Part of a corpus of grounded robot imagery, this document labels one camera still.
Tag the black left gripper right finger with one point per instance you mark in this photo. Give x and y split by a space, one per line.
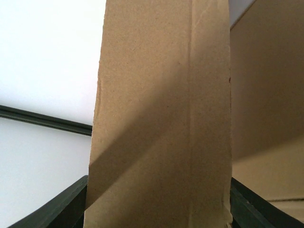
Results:
249 210

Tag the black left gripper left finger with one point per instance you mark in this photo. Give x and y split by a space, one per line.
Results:
66 210

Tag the large cardboard box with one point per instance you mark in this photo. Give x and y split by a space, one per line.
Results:
161 142

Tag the top left stacked cardboard box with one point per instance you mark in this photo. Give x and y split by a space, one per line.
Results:
267 77

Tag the black left frame post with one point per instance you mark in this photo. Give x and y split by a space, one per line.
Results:
45 120

